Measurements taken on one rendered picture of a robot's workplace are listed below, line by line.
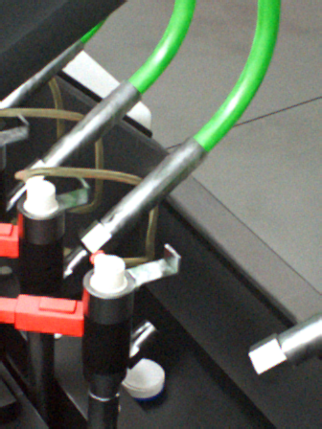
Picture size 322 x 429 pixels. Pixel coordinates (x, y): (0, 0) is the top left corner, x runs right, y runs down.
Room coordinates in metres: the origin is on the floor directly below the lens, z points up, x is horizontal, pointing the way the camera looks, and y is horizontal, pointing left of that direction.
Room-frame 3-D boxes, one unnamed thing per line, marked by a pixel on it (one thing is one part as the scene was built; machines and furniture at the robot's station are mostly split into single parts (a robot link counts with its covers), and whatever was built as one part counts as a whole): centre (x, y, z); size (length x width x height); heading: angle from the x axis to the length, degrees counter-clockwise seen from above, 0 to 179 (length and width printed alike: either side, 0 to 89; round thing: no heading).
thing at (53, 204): (0.55, 0.07, 1.13); 0.02 x 0.02 x 0.03
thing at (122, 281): (0.48, 0.03, 1.13); 0.02 x 0.02 x 0.03
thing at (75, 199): (0.55, 0.06, 1.13); 0.03 x 0.02 x 0.01; 125
